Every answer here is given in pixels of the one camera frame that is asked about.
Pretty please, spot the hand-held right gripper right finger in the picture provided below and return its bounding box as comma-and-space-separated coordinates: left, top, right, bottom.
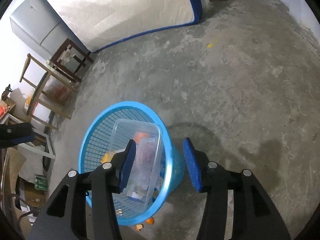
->
182, 138, 292, 240

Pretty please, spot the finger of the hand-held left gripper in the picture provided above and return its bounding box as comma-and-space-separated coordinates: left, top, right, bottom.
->
0, 122, 35, 148

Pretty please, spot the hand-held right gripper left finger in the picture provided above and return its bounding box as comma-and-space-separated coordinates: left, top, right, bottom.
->
29, 139, 137, 240

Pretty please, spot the yellow box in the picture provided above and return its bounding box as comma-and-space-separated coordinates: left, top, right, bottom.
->
101, 152, 115, 163

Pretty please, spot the clear plastic container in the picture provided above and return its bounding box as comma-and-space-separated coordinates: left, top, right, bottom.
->
112, 119, 162, 204

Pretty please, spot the blue mesh plastic basket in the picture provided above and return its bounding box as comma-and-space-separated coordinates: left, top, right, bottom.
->
79, 102, 185, 227

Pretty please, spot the wooden side table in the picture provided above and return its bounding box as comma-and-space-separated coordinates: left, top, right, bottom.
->
5, 112, 57, 159

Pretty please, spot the wooden armchair with dark seat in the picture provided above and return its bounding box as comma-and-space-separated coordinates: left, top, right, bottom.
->
19, 53, 79, 130

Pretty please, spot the green carton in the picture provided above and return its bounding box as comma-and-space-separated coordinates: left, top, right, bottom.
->
34, 175, 49, 192

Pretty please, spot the white printed plastic bag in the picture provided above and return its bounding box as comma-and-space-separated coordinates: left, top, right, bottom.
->
47, 79, 73, 100

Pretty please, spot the dark wooden stool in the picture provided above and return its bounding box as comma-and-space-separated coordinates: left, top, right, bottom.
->
50, 38, 93, 83

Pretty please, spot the white crumpled cloth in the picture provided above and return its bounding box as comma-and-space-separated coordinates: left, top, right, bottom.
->
61, 50, 75, 63

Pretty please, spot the grey refrigerator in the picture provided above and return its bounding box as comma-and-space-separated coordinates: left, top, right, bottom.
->
10, 0, 75, 55

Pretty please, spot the white mattress with blue edge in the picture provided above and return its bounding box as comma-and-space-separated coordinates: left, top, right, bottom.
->
35, 0, 203, 53

